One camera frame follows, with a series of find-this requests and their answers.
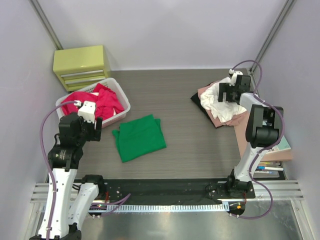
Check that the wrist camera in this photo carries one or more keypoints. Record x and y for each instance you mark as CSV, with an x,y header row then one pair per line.
x,y
86,110
233,74

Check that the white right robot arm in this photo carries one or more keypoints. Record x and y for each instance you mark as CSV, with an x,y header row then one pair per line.
x,y
264,130

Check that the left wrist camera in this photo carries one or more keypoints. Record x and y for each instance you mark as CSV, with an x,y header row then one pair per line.
x,y
86,110

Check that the yellow green drawer cabinet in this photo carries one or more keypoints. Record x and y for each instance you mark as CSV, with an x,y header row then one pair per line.
x,y
79,67

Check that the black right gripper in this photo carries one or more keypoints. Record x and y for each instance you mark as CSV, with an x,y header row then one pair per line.
x,y
225,88

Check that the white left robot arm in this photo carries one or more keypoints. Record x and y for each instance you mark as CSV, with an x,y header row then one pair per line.
x,y
63,220

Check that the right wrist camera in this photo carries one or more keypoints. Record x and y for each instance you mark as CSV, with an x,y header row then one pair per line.
x,y
233,74

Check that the white t shirt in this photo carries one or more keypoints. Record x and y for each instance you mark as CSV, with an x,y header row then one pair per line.
x,y
224,111

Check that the red t shirt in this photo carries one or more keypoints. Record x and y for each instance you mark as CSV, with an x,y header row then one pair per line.
x,y
106,100

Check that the black t shirt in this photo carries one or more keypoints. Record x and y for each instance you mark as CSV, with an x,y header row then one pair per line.
x,y
195,99

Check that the aluminium slotted rail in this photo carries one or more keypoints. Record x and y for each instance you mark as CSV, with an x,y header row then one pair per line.
x,y
223,207

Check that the pink desk mat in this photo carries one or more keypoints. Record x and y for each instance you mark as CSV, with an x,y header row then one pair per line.
x,y
240,131

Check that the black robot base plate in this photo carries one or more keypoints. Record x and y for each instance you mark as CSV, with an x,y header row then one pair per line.
x,y
176,191

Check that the white marker pen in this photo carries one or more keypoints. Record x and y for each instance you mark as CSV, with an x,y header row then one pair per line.
x,y
268,170

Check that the pink t shirt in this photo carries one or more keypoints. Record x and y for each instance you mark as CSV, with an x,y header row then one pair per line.
x,y
216,122

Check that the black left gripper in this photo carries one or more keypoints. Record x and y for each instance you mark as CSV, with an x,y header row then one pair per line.
x,y
95,134

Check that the green t shirt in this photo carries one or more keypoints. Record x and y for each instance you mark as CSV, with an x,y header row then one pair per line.
x,y
139,137

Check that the teal paperback book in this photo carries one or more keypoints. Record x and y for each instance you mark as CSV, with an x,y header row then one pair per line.
x,y
283,145

